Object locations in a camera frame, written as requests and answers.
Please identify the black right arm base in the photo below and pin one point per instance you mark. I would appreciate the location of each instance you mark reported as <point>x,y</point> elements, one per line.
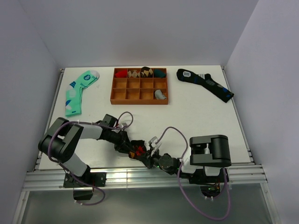
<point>210,186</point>

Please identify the rolled black argyle sock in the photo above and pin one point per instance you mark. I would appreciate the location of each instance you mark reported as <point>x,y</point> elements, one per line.
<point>146,72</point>

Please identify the black blue sock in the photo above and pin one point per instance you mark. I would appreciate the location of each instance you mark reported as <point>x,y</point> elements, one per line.
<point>206,81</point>

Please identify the mint green sock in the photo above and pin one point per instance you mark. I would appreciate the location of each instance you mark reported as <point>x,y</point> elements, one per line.
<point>74,92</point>

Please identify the rolled grey sock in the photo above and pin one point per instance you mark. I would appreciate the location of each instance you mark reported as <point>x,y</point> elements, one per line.
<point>159,95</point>

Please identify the rolled beige argyle sock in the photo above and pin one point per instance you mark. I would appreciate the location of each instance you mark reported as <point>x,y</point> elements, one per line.
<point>133,74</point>

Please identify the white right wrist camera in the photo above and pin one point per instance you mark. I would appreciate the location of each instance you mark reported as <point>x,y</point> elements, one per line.
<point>154,145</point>

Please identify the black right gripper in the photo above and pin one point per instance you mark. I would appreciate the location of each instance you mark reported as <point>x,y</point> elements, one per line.
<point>148,159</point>

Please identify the aluminium front rail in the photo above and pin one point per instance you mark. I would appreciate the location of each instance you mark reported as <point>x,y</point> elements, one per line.
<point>42,180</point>

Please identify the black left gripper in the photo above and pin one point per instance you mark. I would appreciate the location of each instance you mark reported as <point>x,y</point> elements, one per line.
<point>124,145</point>

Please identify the brown wooden compartment tray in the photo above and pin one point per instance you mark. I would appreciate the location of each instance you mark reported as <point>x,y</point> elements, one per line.
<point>138,91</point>

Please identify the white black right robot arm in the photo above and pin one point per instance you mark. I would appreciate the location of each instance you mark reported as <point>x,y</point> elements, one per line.
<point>205,161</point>

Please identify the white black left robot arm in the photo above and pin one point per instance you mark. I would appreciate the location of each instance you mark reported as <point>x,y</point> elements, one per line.
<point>60,141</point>

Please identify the rolled red sock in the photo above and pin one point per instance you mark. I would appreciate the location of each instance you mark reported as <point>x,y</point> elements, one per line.
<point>121,74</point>

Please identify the red yellow argyle sock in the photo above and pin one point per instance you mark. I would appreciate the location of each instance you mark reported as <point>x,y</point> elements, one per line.
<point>139,149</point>

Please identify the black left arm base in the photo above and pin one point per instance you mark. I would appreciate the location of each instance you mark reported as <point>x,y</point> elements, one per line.
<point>84,186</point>

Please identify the rolled dark teal sock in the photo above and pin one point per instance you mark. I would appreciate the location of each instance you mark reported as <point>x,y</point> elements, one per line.
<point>159,73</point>

